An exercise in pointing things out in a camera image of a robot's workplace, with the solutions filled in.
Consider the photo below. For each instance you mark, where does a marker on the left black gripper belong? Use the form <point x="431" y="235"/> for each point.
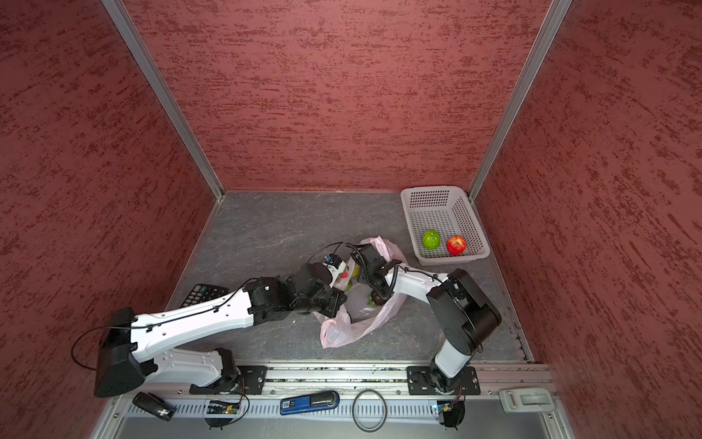
<point x="336" y="298"/>

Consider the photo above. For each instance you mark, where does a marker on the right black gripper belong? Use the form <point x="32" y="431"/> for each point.
<point x="363" y="275"/>

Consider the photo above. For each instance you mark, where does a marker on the pink printed plastic bag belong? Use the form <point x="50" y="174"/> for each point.
<point x="359" y="316"/>

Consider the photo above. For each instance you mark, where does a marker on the bright green bumpy fruit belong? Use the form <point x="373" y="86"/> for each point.
<point x="431" y="240"/>

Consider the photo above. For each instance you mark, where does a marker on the red apple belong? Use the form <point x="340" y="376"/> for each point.
<point x="456" y="245"/>

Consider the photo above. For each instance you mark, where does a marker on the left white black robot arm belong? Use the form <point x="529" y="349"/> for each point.
<point x="139" y="349"/>

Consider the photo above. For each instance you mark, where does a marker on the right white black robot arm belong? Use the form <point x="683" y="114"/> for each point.
<point x="463" y="311"/>

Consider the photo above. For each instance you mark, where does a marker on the blue black handheld device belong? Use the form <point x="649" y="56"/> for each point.
<point x="310" y="403"/>

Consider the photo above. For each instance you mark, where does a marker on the black calculator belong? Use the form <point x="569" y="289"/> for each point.
<point x="203" y="293"/>

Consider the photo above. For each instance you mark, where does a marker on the white plastic latch box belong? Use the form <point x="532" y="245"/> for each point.
<point x="526" y="400"/>

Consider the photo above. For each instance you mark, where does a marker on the small black device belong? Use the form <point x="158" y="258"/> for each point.
<point x="155" y="406"/>

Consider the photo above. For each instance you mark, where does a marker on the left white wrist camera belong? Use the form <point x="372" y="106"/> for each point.
<point x="337" y="268"/>

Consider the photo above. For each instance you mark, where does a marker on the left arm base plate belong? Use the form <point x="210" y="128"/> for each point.
<point x="247" y="380"/>

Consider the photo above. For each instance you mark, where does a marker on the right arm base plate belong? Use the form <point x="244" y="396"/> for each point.
<point x="419" y="381"/>

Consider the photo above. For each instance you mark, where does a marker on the left circuit board with wires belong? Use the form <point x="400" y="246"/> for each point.
<point x="225" y="413"/>

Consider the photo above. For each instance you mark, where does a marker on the circuit board with wires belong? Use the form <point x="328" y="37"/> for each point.
<point x="451" y="413"/>
<point x="225" y="413"/>

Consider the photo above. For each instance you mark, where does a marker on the right circuit board with wires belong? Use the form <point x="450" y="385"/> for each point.
<point x="451" y="413"/>

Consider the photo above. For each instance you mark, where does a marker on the aluminium front rail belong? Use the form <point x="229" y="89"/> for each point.
<point x="289" y="378"/>

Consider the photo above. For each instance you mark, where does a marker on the right aluminium corner post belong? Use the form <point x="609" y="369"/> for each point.
<point x="536" y="56"/>

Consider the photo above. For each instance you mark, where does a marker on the aluminium corner post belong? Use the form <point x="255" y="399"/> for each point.
<point x="120" y="17"/>
<point x="536" y="56"/>

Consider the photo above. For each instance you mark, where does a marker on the left aluminium corner post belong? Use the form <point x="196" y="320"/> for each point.
<point x="120" y="17"/>

